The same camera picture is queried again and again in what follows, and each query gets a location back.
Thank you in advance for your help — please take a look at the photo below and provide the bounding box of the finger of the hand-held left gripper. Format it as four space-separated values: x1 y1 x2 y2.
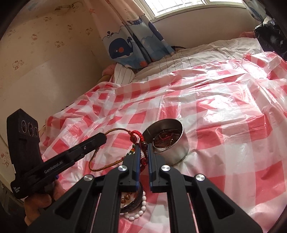
64 132 107 163

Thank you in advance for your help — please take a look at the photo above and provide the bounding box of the black plastic bag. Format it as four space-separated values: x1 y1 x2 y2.
254 17 287 61

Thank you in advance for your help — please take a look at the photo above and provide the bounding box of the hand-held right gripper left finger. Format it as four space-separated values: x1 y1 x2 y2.
26 148 144 233

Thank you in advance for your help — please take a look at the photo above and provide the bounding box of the round metal tin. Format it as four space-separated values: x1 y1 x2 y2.
142 119 190 166

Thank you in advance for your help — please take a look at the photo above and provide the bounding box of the pink cloth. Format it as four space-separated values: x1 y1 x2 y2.
240 30 256 39
102 64 117 77

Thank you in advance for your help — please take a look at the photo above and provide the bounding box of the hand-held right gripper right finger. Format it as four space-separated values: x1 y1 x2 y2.
147 144 263 233

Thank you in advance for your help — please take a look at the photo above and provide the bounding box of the white striped bed sheet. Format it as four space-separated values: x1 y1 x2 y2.
132 37 267 80

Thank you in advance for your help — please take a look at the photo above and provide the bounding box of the person's left hand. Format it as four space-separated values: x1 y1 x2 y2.
23 179 68 227

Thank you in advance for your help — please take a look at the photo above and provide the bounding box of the red braided cord necklace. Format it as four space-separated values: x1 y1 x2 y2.
88 128 150 173

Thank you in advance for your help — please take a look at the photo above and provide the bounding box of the white striped pillow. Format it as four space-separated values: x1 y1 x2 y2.
113 63 136 87

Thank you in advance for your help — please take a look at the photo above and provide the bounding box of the whale print curtain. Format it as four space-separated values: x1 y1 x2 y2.
83 0 175 68
243 0 267 22

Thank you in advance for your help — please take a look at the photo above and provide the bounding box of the red checkered plastic sheet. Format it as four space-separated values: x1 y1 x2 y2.
38 51 287 233

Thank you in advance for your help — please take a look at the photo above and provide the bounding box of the window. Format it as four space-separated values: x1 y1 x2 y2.
143 0 244 19

